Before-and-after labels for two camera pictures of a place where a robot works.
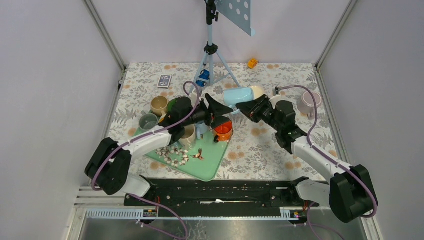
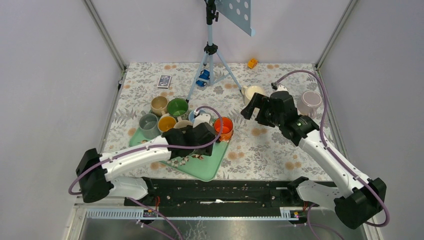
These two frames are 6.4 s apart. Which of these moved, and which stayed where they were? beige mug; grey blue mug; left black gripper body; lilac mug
Moved: left black gripper body
Stayed: lilac mug; grey blue mug; beige mug
